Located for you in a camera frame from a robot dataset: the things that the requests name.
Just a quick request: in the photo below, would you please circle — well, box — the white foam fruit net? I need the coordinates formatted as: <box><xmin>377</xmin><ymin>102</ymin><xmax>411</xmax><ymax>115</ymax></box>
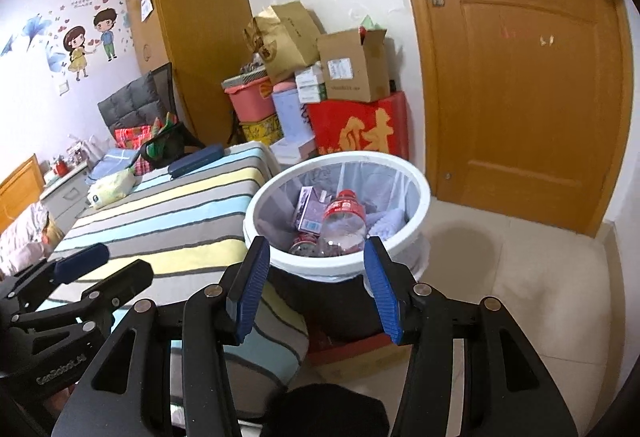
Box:
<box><xmin>366</xmin><ymin>208</ymin><xmax>406</xmax><ymax>241</ymax></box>

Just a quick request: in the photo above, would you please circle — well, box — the white trash bin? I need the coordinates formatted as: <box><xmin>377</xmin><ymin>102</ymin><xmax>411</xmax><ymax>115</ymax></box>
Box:
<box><xmin>243</xmin><ymin>151</ymin><xmax>431</xmax><ymax>283</ymax></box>

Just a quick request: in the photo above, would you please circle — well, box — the yellow tin box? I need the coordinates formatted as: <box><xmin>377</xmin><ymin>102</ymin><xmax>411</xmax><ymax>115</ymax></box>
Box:
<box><xmin>241</xmin><ymin>113</ymin><xmax>283</xmax><ymax>145</ymax></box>

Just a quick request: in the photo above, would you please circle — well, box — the blue folded cloth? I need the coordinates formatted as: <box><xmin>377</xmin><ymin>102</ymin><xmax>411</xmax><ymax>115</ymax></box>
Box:
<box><xmin>86</xmin><ymin>149</ymin><xmax>139</xmax><ymax>186</ymax></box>

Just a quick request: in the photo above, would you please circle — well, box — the red cartoon drink can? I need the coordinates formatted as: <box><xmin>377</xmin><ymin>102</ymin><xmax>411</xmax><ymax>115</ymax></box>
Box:
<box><xmin>288</xmin><ymin>232</ymin><xmax>319</xmax><ymax>257</ymax></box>

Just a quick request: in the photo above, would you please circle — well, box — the dark grey quilted cushion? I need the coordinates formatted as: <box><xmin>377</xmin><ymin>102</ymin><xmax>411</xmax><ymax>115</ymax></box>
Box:
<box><xmin>98</xmin><ymin>73</ymin><xmax>169</xmax><ymax>134</ymax></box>

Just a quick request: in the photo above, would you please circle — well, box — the navy glasses case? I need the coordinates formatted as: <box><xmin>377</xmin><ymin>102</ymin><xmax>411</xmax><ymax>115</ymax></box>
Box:
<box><xmin>168</xmin><ymin>143</ymin><xmax>224</xmax><ymax>179</ymax></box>

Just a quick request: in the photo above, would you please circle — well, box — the wooden door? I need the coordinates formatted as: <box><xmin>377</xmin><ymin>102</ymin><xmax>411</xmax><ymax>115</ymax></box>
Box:
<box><xmin>410</xmin><ymin>0</ymin><xmax>634</xmax><ymax>235</ymax></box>

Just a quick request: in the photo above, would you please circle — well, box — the wooden wardrobe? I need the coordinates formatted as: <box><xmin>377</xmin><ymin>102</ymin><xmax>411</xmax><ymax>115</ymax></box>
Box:
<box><xmin>126</xmin><ymin>0</ymin><xmax>252</xmax><ymax>144</ymax></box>

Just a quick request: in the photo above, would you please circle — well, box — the cardboard box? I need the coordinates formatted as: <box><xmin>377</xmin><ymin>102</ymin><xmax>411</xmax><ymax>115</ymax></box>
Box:
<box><xmin>317</xmin><ymin>27</ymin><xmax>390</xmax><ymax>103</ymax></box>

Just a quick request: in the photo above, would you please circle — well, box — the pink plastic basket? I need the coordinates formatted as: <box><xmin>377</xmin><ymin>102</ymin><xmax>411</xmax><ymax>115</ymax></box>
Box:
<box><xmin>224</xmin><ymin>76</ymin><xmax>276</xmax><ymax>123</ymax></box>

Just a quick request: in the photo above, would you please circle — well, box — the purple drink carton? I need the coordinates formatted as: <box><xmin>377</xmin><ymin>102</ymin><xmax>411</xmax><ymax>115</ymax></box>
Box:
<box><xmin>293</xmin><ymin>186</ymin><xmax>333</xmax><ymax>235</ymax></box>

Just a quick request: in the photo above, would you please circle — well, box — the red gift box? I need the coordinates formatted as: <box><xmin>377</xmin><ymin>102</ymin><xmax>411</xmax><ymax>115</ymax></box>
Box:
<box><xmin>307</xmin><ymin>91</ymin><xmax>409</xmax><ymax>160</ymax></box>

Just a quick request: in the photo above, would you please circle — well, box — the white small boxes stack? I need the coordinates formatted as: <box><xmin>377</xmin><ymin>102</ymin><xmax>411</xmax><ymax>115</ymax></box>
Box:
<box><xmin>295</xmin><ymin>62</ymin><xmax>326</xmax><ymax>104</ymax></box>

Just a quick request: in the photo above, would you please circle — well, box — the light blue cylinder container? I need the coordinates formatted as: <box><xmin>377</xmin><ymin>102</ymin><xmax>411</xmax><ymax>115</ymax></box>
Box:
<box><xmin>272</xmin><ymin>80</ymin><xmax>314</xmax><ymax>141</ymax></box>

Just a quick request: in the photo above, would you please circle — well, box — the yellow tissue pack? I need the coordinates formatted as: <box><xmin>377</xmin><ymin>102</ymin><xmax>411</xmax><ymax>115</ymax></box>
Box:
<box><xmin>87</xmin><ymin>168</ymin><xmax>137</xmax><ymax>209</ymax></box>

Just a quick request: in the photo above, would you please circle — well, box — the striped table cloth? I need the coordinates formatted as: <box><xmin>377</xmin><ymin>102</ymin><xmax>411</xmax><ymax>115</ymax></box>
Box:
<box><xmin>46</xmin><ymin>141</ymin><xmax>309</xmax><ymax>423</ymax></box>

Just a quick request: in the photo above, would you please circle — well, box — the black office chair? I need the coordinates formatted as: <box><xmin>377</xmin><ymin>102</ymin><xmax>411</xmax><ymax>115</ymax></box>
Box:
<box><xmin>140</xmin><ymin>62</ymin><xmax>205</xmax><ymax>169</ymax></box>

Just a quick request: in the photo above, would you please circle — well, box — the cartoon couple wall sticker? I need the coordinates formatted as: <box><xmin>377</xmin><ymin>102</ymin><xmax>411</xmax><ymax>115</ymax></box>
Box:
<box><xmin>62</xmin><ymin>7</ymin><xmax>118</xmax><ymax>82</ymax></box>

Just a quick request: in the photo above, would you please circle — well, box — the clear plastic cola bottle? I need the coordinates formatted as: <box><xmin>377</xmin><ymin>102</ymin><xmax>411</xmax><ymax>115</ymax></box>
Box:
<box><xmin>318</xmin><ymin>190</ymin><xmax>367</xmax><ymax>257</ymax></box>

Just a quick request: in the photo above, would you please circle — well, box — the brown paper bag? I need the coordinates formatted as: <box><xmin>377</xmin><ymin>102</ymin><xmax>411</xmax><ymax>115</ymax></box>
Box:
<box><xmin>243</xmin><ymin>0</ymin><xmax>321</xmax><ymax>84</ymax></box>

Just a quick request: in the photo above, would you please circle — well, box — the grey drawer cabinet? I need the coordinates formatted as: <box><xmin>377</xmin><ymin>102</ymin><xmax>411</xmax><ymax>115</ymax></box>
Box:
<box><xmin>40</xmin><ymin>162</ymin><xmax>90</xmax><ymax>233</ymax></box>

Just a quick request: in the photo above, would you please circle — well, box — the red plaid blanket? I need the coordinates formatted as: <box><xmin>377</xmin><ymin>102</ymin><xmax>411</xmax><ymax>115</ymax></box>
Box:
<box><xmin>115</xmin><ymin>112</ymin><xmax>178</xmax><ymax>162</ymax></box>

